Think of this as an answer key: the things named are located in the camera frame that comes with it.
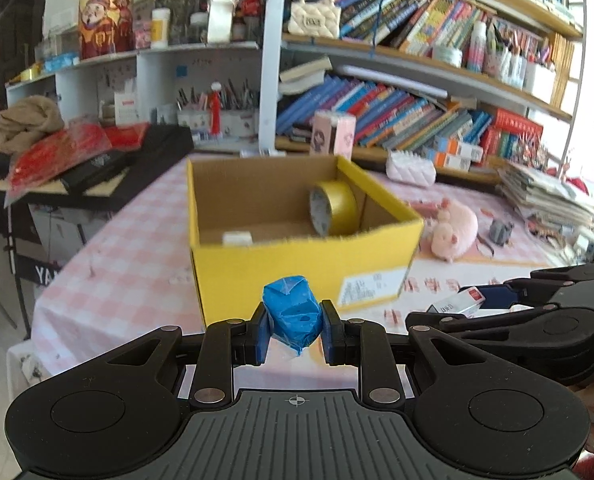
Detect black keyboard piano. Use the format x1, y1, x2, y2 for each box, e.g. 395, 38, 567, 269
20, 125, 194, 212

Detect orange white box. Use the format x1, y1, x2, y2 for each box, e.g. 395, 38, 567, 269
434, 136, 484, 162
422, 148, 471, 172

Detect yellow cardboard box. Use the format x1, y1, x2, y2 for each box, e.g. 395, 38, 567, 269
186, 155, 424, 324

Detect red dictionary books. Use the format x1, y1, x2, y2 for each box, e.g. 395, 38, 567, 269
480, 104, 544, 159

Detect pink cylindrical cup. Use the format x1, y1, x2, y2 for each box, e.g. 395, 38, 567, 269
309, 110, 357, 160

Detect grey toy car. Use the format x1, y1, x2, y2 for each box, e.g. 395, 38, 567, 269
488, 219, 514, 247

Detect red plastic bag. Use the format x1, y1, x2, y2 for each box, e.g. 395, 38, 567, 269
4, 122, 149, 207

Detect beige cloth bundle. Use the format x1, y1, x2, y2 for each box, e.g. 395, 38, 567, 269
0, 96, 65, 155

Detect row of leaning books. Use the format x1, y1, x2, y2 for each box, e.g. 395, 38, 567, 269
276, 75, 492, 152

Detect pink plush pig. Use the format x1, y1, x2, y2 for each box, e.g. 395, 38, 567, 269
431, 198, 478, 262

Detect red tassel ornament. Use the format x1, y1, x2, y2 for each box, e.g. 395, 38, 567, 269
209, 81, 222, 136

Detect small white red box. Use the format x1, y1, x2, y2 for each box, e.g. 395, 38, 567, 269
427, 287, 486, 318

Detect white quilted purse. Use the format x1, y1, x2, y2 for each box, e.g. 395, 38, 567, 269
385, 151, 437, 188

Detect fortune god decoration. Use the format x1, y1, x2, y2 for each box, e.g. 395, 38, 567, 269
78, 0, 134, 60

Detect blue object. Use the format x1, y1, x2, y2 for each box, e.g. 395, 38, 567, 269
262, 275, 323, 354

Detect gold tape roll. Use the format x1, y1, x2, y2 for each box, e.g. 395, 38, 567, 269
309, 181, 359, 237

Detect stack of papers and notebooks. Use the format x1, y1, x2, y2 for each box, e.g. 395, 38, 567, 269
498, 162, 594, 229

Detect orange white box upper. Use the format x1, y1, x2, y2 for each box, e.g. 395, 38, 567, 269
434, 136, 484, 162

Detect white bookshelf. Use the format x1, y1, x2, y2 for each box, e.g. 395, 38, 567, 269
257, 0, 589, 187

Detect white eraser block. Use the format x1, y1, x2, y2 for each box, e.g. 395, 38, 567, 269
222, 231, 254, 246

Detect cream quilted handbag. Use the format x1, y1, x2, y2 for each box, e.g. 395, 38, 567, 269
287, 0, 341, 39

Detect orange white box lower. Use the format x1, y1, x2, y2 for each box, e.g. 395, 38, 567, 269
422, 148, 471, 172

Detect pink checkered desk mat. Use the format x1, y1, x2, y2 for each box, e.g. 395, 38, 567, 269
32, 162, 562, 375

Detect white pen holder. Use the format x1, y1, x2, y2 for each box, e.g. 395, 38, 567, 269
178, 110, 259, 138

